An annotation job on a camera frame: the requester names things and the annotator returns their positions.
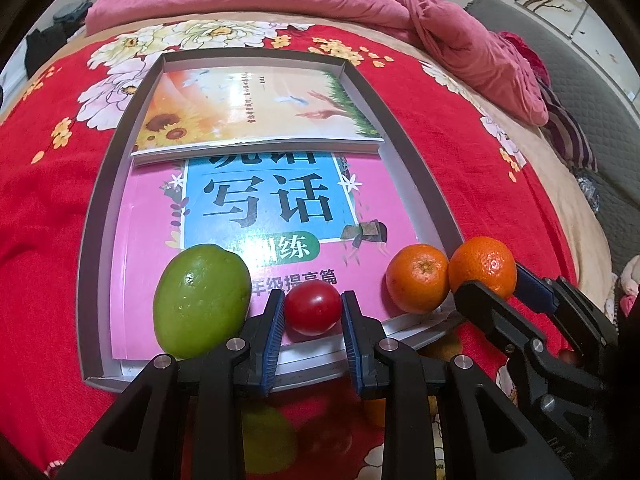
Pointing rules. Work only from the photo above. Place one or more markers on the red floral blanket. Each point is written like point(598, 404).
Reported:
point(475, 135)

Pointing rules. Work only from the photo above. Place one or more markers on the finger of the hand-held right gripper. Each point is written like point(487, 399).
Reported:
point(537, 287)
point(500, 320)

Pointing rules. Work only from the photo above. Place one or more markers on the grey folded clothes pile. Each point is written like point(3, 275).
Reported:
point(75, 10)

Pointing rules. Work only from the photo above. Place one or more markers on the bright green apple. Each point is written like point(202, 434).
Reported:
point(200, 300)

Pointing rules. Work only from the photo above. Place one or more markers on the pale green apple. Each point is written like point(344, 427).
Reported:
point(267, 435)

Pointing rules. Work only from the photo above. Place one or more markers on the striped pillow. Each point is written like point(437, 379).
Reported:
point(570, 135)

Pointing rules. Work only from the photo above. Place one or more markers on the sunflower cover book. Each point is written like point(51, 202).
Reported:
point(225, 105)

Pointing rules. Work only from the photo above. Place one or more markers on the orange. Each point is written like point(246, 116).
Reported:
point(372, 410)
point(415, 285)
point(482, 265)

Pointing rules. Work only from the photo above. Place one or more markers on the red tomato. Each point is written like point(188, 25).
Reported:
point(312, 307)
point(327, 440)

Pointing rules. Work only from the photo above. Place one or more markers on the pale wall painting panel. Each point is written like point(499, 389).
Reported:
point(600, 45)

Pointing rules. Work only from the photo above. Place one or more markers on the grey headboard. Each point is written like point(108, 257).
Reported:
point(575, 85)

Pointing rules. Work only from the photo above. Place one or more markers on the pink cover book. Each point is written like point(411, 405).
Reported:
point(150, 240)

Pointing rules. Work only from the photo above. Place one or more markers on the small kiwi fruit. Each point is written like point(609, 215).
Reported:
point(568, 356)
point(447, 345)

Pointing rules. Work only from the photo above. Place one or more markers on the grey cardboard box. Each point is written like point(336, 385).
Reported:
point(95, 260)

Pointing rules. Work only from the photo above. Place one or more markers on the pink plush toy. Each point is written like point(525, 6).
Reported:
point(620, 290)

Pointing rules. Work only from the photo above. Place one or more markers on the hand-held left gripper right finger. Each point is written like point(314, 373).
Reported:
point(352, 345)

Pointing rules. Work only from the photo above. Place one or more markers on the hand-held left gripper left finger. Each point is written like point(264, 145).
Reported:
point(272, 340)

